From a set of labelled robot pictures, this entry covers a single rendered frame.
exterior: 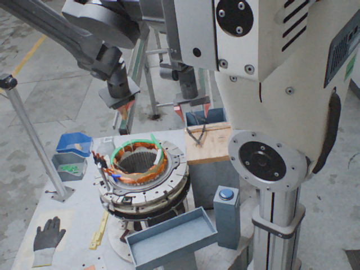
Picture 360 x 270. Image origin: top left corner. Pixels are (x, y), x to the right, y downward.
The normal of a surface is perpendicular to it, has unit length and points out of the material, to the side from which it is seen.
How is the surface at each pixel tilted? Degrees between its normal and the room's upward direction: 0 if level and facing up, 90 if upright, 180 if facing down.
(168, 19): 90
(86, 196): 0
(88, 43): 81
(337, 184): 0
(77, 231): 0
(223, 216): 90
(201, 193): 90
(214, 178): 90
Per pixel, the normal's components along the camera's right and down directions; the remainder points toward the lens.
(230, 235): -0.34, 0.62
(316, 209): -0.13, -0.77
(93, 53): 0.68, 0.24
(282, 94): -0.54, 0.58
